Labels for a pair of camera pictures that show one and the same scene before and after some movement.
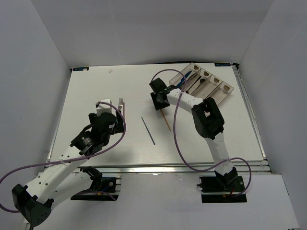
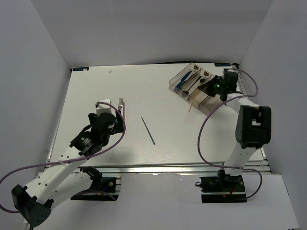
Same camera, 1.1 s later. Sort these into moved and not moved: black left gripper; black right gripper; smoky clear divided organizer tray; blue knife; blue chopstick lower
Moved: black right gripper
Not moved: blue chopstick lower; smoky clear divided organizer tray; black left gripper; blue knife
